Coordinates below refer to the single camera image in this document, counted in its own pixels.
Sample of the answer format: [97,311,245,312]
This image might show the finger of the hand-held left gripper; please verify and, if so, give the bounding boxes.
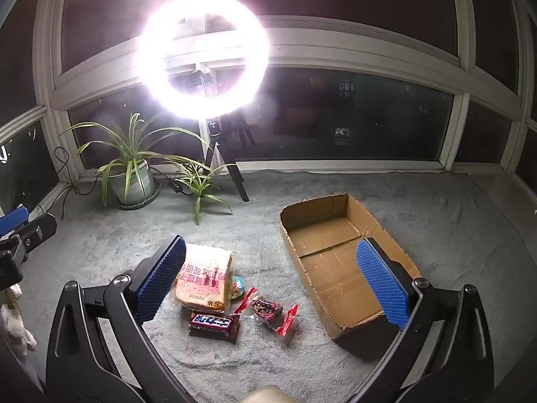
[0,207,30,236]
[12,213,58,258]

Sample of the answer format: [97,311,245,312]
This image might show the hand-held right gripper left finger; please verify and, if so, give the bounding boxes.
[45,234,187,403]

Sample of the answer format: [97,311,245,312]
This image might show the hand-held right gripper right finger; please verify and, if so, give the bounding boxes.
[356,237,493,403]

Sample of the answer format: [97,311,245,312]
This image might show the clear bread packet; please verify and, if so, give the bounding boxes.
[170,242,236,312]

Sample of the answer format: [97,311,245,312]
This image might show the cardboard box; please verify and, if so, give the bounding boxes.
[279,193,422,341]

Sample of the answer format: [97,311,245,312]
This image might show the brown chocolate bar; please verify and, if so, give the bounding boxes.
[188,310,242,343]

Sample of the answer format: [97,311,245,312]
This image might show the round green candy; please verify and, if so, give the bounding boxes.
[229,275,248,301]

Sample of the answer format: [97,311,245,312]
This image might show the red-ended nut packet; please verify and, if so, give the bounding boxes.
[234,287,299,337]

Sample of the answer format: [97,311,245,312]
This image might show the person's left hand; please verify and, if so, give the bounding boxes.
[0,283,38,359]

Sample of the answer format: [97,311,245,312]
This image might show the dark green plant saucer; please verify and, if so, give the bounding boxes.
[115,177,162,211]

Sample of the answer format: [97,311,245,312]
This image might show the small spider plant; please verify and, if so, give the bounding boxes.
[165,157,236,226]

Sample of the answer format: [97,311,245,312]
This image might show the large potted spider plant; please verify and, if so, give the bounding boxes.
[59,113,210,208]

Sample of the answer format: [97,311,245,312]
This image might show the grey fluffy carpet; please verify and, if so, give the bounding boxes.
[0,168,537,403]

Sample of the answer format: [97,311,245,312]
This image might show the black cable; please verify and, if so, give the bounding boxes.
[38,147,110,221]

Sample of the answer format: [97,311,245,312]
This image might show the bright ring light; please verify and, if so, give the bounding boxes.
[136,0,271,119]

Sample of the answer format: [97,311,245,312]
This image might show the white window frame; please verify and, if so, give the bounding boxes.
[0,0,537,177]

